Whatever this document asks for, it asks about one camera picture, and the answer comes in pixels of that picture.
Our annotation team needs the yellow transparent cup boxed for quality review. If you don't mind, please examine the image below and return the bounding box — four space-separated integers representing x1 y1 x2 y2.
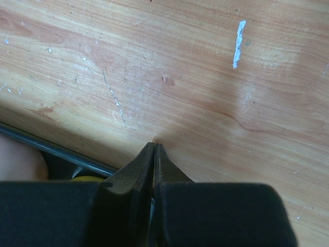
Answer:
71 175 104 182

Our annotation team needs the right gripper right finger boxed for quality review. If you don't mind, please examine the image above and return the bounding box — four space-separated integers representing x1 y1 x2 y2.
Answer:
153 144 193 246

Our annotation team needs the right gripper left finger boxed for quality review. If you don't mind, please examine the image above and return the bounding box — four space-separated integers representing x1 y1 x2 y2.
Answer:
101 143 154 246

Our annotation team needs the pink mug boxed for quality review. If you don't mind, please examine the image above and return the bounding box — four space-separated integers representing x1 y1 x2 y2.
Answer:
1 135 49 181

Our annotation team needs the black plastic tray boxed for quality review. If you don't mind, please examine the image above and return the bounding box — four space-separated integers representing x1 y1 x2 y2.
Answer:
1 122 118 180

